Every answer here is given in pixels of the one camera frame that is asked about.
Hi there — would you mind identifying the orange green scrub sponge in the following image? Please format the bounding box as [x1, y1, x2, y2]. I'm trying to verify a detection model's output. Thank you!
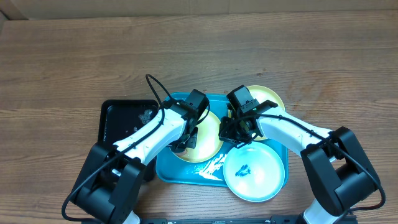
[175, 149, 187, 156]

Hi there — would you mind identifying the black plastic tray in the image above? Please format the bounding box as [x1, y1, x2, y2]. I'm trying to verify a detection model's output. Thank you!
[98, 100, 158, 144]

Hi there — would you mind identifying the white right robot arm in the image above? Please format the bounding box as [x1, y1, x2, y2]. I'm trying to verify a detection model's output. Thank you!
[219, 99, 386, 223]

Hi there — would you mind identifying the teal plastic tray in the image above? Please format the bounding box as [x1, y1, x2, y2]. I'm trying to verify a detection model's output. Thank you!
[155, 92, 289, 187]

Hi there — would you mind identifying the light blue plate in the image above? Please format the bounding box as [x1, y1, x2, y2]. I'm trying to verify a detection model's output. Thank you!
[223, 142, 285, 202]

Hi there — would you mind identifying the yellow plate with blue stain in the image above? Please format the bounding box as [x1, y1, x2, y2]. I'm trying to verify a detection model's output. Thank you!
[228, 85, 285, 141]

